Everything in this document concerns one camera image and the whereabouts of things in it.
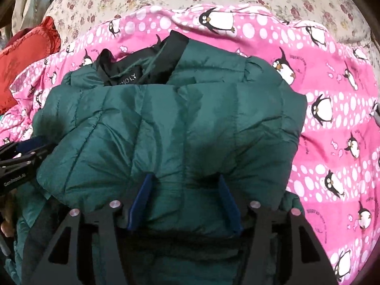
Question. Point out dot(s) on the pink penguin print blanket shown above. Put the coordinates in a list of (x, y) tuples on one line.
[(326, 65)]

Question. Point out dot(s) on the beige curtain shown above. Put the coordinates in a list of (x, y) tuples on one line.
[(23, 3)]

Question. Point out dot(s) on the grey garment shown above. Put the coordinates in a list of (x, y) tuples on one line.
[(377, 108)]

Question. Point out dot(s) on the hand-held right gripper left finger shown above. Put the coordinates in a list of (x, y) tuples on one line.
[(139, 202)]

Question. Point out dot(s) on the person's left hand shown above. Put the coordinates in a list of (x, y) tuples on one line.
[(6, 216)]

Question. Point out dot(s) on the dark green quilted jacket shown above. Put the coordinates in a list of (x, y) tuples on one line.
[(178, 124)]

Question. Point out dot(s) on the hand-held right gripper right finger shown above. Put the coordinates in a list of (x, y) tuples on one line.
[(229, 205)]

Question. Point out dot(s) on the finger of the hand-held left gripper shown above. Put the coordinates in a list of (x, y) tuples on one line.
[(31, 146), (26, 163)]

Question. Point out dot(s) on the red ruffled heart pillow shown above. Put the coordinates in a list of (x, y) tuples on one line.
[(23, 53)]

